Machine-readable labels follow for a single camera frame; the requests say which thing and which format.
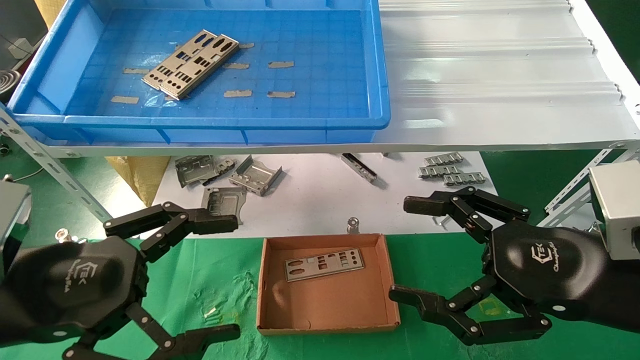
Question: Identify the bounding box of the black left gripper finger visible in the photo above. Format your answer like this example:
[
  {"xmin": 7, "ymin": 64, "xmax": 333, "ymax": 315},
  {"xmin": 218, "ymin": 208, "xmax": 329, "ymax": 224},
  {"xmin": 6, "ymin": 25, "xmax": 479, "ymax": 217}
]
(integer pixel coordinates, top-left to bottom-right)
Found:
[{"xmin": 103, "ymin": 201, "xmax": 239, "ymax": 264}]

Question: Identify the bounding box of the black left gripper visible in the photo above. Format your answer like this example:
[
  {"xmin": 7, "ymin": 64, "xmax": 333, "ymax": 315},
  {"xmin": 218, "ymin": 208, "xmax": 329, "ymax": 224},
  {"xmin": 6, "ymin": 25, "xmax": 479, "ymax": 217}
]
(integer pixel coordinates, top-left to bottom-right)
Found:
[{"xmin": 0, "ymin": 235, "xmax": 242, "ymax": 360}]

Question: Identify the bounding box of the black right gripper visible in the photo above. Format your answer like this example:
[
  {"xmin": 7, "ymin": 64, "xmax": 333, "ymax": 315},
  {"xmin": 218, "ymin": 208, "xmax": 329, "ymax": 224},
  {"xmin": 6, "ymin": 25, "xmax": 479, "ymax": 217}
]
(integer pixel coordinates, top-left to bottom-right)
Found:
[{"xmin": 388, "ymin": 186, "xmax": 640, "ymax": 347}]

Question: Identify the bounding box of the shallow brown cardboard box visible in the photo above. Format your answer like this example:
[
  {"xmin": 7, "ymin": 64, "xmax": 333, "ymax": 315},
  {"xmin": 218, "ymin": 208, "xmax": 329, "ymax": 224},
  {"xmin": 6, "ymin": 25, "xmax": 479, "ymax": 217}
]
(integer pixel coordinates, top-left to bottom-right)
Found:
[{"xmin": 256, "ymin": 233, "xmax": 401, "ymax": 336}]

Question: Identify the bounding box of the blue plastic tray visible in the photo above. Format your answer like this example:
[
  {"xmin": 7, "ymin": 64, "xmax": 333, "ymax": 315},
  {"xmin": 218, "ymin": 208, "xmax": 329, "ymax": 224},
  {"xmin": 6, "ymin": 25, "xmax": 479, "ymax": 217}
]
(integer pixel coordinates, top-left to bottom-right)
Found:
[{"xmin": 6, "ymin": 0, "xmax": 392, "ymax": 146}]

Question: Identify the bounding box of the flat stamped metal plate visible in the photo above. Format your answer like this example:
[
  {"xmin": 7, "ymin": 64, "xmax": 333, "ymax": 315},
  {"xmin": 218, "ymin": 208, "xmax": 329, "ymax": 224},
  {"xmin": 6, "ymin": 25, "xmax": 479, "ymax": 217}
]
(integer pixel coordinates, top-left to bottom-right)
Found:
[{"xmin": 200, "ymin": 186, "xmax": 248, "ymax": 227}]

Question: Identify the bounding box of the green table cloth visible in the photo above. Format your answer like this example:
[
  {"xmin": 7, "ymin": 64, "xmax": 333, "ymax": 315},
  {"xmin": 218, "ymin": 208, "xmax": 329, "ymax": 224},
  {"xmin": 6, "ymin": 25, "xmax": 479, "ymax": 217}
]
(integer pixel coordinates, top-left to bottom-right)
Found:
[{"xmin": 0, "ymin": 232, "xmax": 640, "ymax": 360}]

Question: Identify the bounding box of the ridged metal strip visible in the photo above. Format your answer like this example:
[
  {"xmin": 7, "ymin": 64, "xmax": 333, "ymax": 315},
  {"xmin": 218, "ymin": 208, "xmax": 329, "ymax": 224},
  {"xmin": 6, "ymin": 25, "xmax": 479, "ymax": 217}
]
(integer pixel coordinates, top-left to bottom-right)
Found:
[
  {"xmin": 424, "ymin": 152, "xmax": 465, "ymax": 167},
  {"xmin": 442, "ymin": 172, "xmax": 487, "ymax": 187},
  {"xmin": 417, "ymin": 165, "xmax": 462, "ymax": 180}
]

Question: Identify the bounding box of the white paper sheet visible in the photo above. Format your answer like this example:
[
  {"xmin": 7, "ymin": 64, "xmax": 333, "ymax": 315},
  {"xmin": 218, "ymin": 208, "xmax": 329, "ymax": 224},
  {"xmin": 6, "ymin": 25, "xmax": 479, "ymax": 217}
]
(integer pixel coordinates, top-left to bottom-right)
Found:
[{"xmin": 140, "ymin": 152, "xmax": 499, "ymax": 240}]

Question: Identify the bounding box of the white metal shelf board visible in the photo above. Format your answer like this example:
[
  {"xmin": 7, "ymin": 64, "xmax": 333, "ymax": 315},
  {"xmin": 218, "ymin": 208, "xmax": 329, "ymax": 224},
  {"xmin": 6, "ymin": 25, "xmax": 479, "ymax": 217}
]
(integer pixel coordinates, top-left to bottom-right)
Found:
[{"xmin": 0, "ymin": 0, "xmax": 640, "ymax": 160}]

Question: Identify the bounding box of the grey block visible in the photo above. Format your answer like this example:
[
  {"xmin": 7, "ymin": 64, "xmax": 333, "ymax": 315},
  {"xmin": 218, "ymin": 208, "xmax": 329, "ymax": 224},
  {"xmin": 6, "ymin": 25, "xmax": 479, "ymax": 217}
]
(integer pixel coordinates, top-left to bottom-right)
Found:
[{"xmin": 7, "ymin": 37, "xmax": 34, "ymax": 59}]

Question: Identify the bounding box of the grey stamped metal bracket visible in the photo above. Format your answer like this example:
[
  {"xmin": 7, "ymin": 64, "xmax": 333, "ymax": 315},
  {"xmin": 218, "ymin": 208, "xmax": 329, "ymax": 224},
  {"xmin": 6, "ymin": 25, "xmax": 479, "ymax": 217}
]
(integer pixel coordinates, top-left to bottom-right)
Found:
[{"xmin": 174, "ymin": 155, "xmax": 221, "ymax": 189}]

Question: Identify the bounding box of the small grey metal bracket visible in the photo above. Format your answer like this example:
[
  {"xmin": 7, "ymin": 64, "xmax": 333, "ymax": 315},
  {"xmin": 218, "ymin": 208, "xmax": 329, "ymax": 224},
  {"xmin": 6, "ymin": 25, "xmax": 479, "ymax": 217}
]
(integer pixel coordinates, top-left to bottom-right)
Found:
[{"xmin": 202, "ymin": 157, "xmax": 237, "ymax": 187}]

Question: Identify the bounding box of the u-shaped metal bracket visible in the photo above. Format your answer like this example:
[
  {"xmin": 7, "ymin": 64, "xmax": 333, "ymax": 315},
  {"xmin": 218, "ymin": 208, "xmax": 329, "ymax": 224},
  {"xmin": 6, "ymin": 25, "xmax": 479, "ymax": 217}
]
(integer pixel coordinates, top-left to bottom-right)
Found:
[{"xmin": 228, "ymin": 154, "xmax": 284, "ymax": 197}]

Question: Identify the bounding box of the long narrow metal bracket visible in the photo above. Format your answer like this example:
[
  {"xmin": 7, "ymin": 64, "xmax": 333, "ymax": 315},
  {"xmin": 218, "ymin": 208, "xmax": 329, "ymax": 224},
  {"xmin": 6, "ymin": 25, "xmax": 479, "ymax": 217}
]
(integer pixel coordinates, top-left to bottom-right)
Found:
[{"xmin": 341, "ymin": 152, "xmax": 379, "ymax": 184}]

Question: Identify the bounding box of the white slotted rack post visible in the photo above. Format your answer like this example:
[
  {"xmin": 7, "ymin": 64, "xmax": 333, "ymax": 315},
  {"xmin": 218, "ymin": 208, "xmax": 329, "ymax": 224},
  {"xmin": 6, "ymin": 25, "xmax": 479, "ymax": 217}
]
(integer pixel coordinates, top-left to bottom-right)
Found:
[
  {"xmin": 537, "ymin": 144, "xmax": 640, "ymax": 229},
  {"xmin": 0, "ymin": 107, "xmax": 115, "ymax": 223}
]

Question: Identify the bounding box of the white floor cable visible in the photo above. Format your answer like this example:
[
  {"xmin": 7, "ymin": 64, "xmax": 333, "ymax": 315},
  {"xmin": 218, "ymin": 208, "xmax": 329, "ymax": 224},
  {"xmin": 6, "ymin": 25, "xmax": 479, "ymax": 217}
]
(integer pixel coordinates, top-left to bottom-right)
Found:
[{"xmin": 0, "ymin": 166, "xmax": 45, "ymax": 185}]

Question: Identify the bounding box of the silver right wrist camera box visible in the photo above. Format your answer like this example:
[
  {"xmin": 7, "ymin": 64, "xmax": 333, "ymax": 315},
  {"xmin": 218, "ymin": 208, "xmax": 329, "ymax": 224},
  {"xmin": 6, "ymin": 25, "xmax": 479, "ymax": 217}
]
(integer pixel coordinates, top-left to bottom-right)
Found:
[{"xmin": 588, "ymin": 160, "xmax": 640, "ymax": 262}]

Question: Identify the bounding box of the coiled metal hose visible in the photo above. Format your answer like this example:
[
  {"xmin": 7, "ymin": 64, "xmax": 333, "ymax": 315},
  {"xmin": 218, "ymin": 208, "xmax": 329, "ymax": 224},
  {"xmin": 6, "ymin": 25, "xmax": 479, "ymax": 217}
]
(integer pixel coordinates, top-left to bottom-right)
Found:
[{"xmin": 0, "ymin": 69, "xmax": 22, "ymax": 102}]

